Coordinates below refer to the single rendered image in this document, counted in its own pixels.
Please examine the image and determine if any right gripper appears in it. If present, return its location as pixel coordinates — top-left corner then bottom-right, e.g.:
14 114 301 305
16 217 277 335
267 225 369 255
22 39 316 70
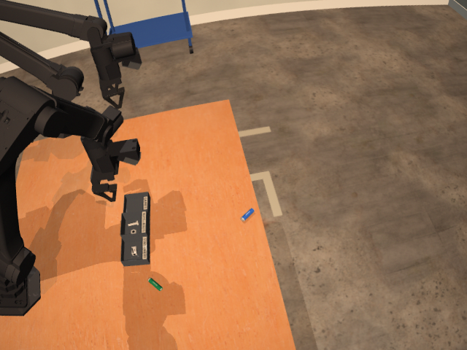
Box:
88 146 120 202

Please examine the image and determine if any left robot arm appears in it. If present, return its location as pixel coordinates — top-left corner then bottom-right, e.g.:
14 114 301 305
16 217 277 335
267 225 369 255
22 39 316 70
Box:
0 0 142 101

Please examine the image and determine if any blue aa battery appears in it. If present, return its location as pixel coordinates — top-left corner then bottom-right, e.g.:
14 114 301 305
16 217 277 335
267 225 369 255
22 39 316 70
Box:
241 208 254 221

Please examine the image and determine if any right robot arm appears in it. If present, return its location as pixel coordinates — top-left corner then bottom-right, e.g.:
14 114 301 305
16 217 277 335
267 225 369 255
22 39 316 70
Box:
0 77 141 308

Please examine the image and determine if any dark grey bin rack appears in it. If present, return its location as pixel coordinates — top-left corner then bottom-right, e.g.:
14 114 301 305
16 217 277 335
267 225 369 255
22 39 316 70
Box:
120 192 150 266

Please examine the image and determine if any green aa battery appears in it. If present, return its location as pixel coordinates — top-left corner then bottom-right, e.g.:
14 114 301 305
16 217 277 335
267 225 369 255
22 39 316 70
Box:
148 278 163 291

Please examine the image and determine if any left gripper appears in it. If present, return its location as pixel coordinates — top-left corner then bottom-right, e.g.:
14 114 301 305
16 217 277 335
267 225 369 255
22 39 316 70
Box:
96 59 125 109

